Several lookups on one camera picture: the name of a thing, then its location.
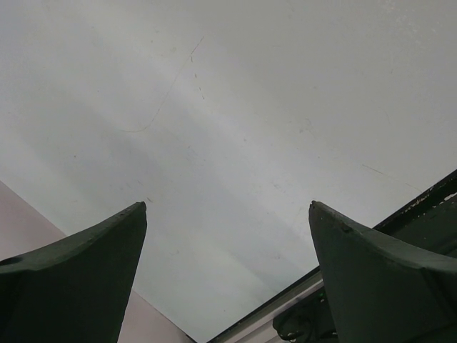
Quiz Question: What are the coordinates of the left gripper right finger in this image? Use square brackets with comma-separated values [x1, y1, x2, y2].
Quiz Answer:
[308, 202, 456, 342]

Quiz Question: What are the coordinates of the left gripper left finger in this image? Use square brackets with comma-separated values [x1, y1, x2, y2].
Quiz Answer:
[1, 202, 147, 342]

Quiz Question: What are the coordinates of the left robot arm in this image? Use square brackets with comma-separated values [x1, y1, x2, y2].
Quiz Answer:
[1, 202, 456, 342]

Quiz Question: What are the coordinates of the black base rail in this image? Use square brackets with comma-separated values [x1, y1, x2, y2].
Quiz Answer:
[216, 173, 456, 342]

